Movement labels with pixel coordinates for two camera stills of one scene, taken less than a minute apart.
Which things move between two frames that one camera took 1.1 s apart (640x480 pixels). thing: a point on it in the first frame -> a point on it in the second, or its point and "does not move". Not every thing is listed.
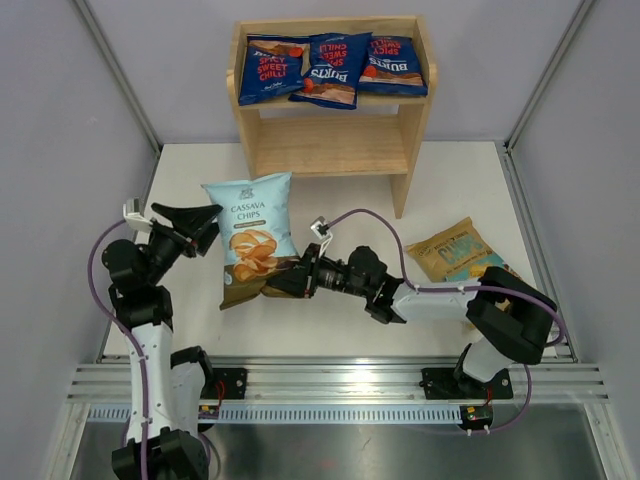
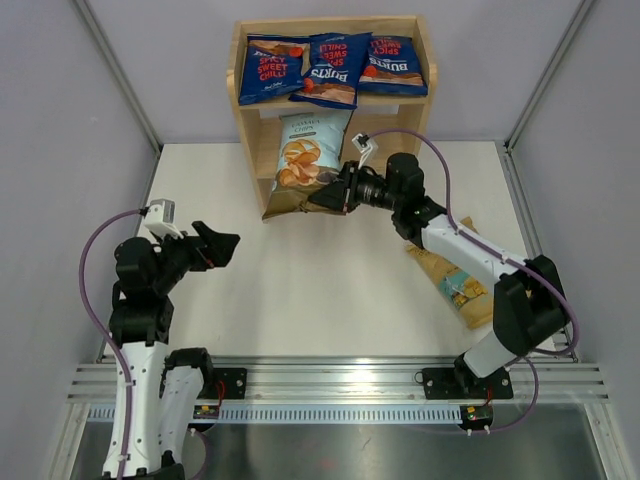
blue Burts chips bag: [392, 67] does not move
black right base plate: [444, 384] does not move
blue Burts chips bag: [334, 69] does not move
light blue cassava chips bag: [254, 220] -> [308, 155]
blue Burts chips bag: [272, 66] does not move
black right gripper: [301, 278] -> [342, 195]
